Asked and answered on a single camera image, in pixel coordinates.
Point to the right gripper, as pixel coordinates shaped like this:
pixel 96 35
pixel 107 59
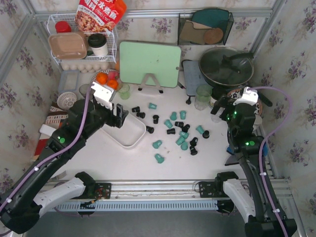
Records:
pixel 224 104

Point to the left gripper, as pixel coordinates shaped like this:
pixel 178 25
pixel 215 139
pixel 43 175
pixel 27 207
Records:
pixel 115 118

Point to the white storage basket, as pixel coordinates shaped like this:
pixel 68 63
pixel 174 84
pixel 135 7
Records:
pixel 129 135

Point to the blue grey cloth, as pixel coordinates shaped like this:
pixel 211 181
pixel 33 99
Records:
pixel 232 160

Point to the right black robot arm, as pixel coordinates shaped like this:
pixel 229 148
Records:
pixel 259 206

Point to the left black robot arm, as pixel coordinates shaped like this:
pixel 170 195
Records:
pixel 22 205

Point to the floral patterned plate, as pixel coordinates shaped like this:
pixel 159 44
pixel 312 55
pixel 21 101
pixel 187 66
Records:
pixel 237 93

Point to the clear plastic bottle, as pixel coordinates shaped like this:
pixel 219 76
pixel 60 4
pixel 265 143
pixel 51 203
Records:
pixel 216 118

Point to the green glass cup right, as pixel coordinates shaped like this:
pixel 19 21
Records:
pixel 203 94

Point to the green glass cup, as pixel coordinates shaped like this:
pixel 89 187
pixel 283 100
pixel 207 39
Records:
pixel 124 91
pixel 203 94

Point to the green glass cup left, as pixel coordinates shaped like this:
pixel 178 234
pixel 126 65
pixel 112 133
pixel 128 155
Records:
pixel 124 91

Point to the orange tangerine right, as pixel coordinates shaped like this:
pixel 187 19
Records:
pixel 112 83

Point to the orange tangerine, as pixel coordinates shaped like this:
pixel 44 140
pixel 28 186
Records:
pixel 101 78
pixel 112 83

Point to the black frying pan with lid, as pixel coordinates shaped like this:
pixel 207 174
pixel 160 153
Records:
pixel 226 67

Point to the white salt bottle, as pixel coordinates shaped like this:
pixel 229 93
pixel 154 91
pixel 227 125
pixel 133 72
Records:
pixel 257 122

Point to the orange tangerine left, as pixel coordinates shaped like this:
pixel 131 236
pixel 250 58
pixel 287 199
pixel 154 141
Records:
pixel 101 78

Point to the pink fruit plate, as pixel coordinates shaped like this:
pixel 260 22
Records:
pixel 112 74

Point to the grey glass cup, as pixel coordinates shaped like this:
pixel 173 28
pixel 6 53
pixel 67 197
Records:
pixel 86 89

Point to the metal cutting board stand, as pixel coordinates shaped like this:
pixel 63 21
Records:
pixel 150 81

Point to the egg carton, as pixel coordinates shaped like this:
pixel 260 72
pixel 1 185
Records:
pixel 83 67

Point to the white lattice bowl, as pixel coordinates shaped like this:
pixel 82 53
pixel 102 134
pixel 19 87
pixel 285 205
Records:
pixel 66 100

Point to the clear blue-rimmed container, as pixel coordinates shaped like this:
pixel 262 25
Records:
pixel 68 81

